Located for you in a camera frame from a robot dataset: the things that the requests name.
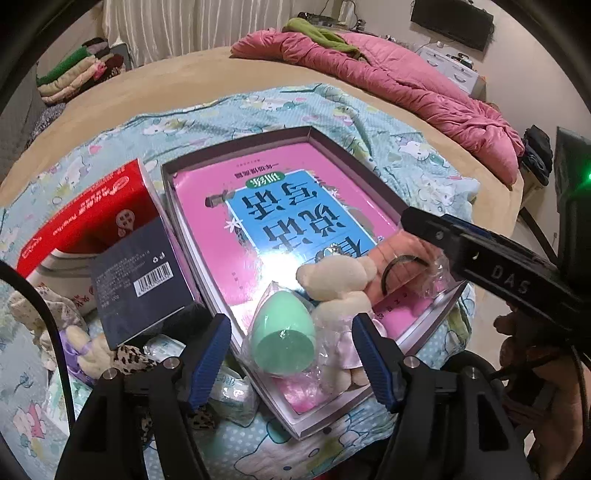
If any light blue cartoon print sheet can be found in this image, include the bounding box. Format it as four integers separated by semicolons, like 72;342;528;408
1;84;480;479

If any green blanket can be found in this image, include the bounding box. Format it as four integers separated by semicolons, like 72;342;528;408
283;17;363;60

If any black wall television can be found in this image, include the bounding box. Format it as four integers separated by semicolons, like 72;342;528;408
411;0;494;51

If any white drawer cabinet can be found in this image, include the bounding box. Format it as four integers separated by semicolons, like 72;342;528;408
418;46;485;99

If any green beauty sponge egg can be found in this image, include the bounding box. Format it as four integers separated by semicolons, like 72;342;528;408
249;290;317;377

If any grey quilted headboard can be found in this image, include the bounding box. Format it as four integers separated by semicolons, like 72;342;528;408
0;64;45;179

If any person right hand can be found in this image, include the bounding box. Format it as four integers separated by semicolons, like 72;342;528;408
494;311;590;478

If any pink quilted comforter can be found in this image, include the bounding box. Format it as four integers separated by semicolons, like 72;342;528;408
230;29;525;186

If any tan round bed mattress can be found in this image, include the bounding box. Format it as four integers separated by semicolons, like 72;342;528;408
1;47;524;235

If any dark floral pillow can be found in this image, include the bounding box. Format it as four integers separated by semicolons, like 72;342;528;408
25;103;66;148

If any leopard print scrunchie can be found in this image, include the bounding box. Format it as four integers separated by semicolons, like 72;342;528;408
112;345;218;430

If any green white tissue packet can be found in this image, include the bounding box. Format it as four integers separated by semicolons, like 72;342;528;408
143;334;259;427

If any cream bear purple dress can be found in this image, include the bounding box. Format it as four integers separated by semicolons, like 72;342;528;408
60;325;114;386

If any red white tissue box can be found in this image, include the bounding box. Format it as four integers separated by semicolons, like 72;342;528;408
17;159;159;314

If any cream teddy bear pink dress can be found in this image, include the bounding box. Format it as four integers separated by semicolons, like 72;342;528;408
295;254;377;395

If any dark navy cardboard box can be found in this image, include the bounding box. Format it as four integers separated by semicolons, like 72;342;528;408
90;217;200;350

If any white curtain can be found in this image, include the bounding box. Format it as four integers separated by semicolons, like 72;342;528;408
102;0;297;67

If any pink blue Chinese book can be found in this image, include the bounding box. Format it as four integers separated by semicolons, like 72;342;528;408
172;141;445;416

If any cluttered side table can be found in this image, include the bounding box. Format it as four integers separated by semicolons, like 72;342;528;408
297;1;367;33

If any stack of folded clothes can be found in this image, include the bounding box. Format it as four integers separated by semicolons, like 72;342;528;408
36;37;131;106

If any dark clothes pile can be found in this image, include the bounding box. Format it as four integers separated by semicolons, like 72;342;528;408
520;125;553;187

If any black cable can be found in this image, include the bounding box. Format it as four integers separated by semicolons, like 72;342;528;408
0;260;77;430

